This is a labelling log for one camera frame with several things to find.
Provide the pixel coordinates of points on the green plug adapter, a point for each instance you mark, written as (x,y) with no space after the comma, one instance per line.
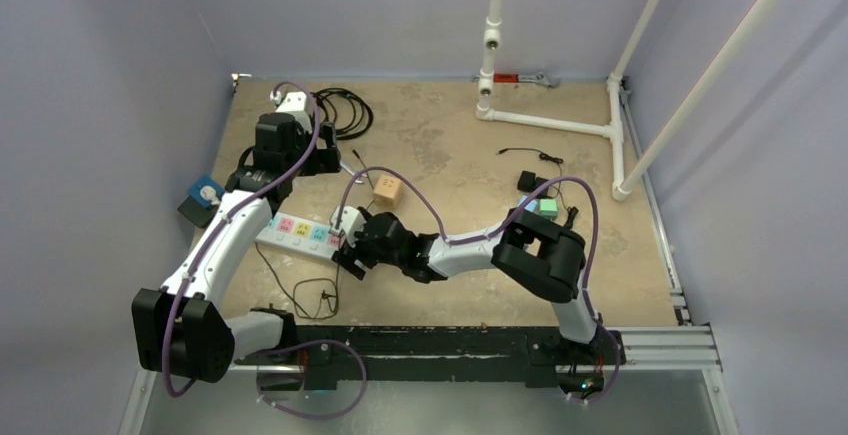
(548,208)

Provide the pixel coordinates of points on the silver open-end wrench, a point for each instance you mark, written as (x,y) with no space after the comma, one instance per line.
(357,179)

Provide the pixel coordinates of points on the red handled adjustable wrench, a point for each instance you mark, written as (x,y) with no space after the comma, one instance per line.
(539,78)

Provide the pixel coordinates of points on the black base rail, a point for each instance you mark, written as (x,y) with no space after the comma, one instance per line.
(535,356)

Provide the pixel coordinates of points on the beige dragon cube socket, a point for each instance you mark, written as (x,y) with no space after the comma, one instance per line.
(388,191)

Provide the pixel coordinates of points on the white colourful power strip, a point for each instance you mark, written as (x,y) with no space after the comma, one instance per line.
(299,235)

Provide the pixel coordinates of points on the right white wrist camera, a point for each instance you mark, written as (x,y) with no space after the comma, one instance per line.
(345,222)

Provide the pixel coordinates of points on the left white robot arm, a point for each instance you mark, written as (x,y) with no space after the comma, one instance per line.
(178,328)

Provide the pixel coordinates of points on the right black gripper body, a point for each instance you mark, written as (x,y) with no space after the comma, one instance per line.
(361,246)

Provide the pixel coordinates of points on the blue wall socket box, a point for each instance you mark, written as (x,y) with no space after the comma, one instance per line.
(206,192)

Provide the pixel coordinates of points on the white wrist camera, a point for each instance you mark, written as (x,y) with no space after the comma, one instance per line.
(345,222)
(296,104)

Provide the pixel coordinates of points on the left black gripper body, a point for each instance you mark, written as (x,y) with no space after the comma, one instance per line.
(320,160)

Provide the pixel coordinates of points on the blue plug adapter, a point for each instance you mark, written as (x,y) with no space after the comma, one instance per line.
(529,204)

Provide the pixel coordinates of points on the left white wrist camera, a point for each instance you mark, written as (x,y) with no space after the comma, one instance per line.
(296,104)

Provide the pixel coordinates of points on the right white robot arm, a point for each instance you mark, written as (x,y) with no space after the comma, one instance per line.
(549,260)

